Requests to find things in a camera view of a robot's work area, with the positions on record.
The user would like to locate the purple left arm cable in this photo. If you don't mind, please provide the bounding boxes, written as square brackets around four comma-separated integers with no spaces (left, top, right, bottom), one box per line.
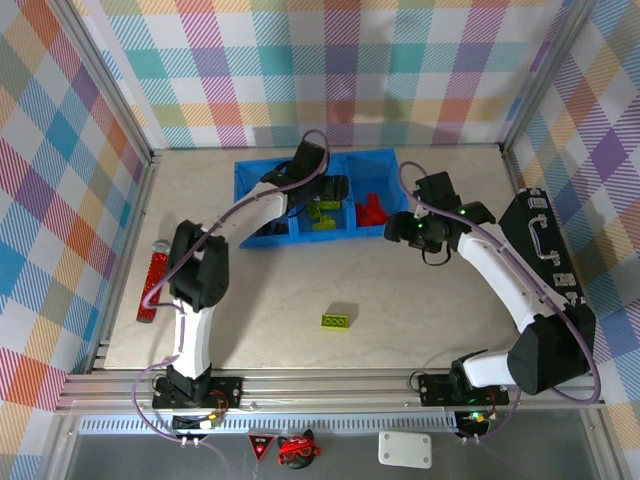
[131,129,332,466]

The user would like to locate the blue plastic bin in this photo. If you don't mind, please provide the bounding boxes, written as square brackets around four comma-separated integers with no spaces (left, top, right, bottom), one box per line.
[292,152,359,244]
[344,148,410,239]
[234,158,301,250]

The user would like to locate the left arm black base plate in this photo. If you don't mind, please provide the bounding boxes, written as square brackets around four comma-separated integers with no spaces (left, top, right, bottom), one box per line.
[151,376,245,410]

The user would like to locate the long aluminium frame rail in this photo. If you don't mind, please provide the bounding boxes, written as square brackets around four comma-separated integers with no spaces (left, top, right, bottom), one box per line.
[54,368,609,415]

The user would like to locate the white tag plate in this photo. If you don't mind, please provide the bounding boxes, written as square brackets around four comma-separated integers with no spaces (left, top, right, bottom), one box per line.
[378,430,433,469]

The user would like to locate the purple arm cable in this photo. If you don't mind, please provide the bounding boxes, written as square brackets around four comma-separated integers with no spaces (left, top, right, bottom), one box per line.
[131,129,332,466]
[397,160,601,444]

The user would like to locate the black case with silver handle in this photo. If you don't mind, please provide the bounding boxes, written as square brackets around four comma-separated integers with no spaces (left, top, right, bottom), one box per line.
[498,187,587,321]

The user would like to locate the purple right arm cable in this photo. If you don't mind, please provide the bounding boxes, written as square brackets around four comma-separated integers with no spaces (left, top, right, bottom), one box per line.
[397,160,601,444]

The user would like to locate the aluminium corner post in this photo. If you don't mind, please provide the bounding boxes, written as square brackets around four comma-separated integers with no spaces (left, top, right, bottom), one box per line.
[498,0,600,149]
[55,0,154,164]

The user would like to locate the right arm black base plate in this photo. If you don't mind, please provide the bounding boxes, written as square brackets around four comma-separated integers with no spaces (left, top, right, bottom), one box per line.
[417,373,511,407]

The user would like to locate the red black cat figure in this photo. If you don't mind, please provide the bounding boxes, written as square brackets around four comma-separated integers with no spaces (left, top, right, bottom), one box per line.
[277,428,321,470]

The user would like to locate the red black triangle sticker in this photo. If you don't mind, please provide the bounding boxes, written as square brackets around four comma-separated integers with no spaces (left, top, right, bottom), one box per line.
[248,433,273,462]

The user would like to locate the slotted grey cable duct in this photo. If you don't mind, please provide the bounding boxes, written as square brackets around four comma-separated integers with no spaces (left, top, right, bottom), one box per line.
[79,412,459,434]

